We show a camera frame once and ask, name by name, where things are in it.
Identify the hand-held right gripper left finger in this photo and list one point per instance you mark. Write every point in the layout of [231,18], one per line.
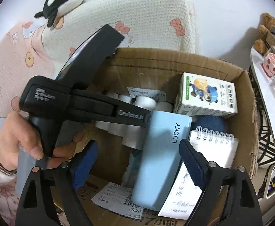
[85,162]

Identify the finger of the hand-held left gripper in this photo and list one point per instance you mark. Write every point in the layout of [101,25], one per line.
[130,119]

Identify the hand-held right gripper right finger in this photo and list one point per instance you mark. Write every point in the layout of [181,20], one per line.
[193,167]

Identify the light blue case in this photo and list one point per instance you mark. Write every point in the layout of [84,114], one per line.
[156,164]

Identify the cardboard box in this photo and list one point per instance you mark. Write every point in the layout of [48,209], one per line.
[165,61]

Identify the person's left hand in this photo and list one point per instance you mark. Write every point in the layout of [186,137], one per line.
[12,131]

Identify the bundle of white paper rolls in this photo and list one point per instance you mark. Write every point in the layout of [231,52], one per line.
[142,103]

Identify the white blue printed packet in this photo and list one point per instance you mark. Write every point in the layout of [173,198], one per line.
[146,94]

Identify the white spiral notepad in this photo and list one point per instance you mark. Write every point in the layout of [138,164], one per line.
[219,150]

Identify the handwritten paper note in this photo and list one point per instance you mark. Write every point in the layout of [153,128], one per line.
[177,197]

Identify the white shipping label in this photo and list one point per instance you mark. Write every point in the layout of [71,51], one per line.
[113,197]

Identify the dark blue round object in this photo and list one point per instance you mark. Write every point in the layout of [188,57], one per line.
[210,123]

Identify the green white printed carton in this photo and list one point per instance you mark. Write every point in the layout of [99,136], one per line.
[205,91]

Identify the white round side table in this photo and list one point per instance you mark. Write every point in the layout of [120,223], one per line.
[264,87]

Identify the brown teddy bear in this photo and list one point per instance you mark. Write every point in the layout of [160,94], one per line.
[266,20]

